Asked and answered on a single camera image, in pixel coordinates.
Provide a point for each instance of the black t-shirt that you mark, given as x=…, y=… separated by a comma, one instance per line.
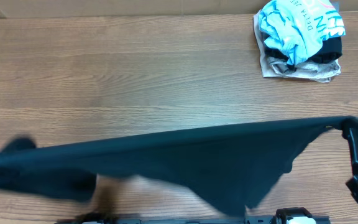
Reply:
x=232, y=167

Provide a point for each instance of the black folded garment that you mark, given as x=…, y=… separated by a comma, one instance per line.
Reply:
x=330, y=51

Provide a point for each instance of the beige folded garment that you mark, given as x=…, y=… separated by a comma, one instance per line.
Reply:
x=278, y=68

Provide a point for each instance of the light blue printed t-shirt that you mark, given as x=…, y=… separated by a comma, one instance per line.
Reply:
x=298, y=28

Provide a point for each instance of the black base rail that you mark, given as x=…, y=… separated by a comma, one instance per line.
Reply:
x=295, y=215

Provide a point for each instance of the cardboard back wall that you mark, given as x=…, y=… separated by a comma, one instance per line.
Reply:
x=10, y=9

